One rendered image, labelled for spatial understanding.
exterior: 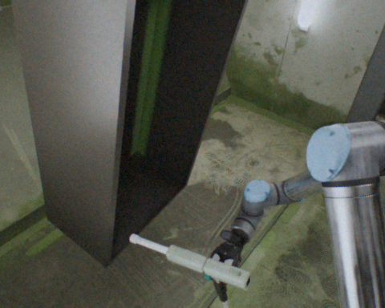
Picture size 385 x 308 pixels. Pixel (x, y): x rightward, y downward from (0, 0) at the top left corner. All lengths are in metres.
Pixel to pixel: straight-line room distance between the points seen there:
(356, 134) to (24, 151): 1.84
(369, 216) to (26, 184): 1.85
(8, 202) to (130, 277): 0.81
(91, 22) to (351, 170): 0.61
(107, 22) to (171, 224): 1.59
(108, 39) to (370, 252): 0.68
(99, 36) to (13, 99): 1.50
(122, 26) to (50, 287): 1.56
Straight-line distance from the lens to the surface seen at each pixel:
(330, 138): 0.73
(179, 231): 2.10
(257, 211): 1.29
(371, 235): 0.77
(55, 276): 2.03
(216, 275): 1.15
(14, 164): 2.17
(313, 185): 1.12
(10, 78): 2.24
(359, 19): 2.74
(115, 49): 0.73
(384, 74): 2.79
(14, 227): 2.19
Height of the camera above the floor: 1.71
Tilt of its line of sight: 39 degrees down
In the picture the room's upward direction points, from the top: 3 degrees clockwise
